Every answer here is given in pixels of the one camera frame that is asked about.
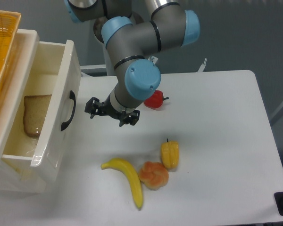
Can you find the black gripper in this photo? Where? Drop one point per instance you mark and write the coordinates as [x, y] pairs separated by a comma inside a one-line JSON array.
[[95, 107]]

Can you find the white drawer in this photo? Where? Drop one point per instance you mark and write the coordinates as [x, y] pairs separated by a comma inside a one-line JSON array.
[[56, 72]]

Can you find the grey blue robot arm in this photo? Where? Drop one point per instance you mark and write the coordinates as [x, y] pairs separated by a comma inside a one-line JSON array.
[[129, 45]]

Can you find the white drawer cabinet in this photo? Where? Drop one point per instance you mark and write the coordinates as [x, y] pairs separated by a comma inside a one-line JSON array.
[[20, 61]]

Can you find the yellow toy banana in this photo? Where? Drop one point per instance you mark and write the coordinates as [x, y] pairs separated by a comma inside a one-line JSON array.
[[130, 173]]

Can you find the red toy bell pepper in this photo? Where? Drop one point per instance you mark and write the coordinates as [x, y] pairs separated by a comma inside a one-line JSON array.
[[156, 100]]

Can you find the yellow toy bell pepper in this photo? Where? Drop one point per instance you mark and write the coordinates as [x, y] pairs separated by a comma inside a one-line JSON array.
[[169, 152]]

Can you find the brown bread slice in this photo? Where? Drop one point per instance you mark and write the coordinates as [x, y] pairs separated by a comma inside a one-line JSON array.
[[35, 111]]

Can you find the orange swirl bread roll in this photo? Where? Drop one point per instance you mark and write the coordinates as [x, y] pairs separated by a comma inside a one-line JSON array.
[[154, 175]]

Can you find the yellow woven basket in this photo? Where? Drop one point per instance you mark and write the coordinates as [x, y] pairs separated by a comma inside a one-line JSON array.
[[9, 22]]

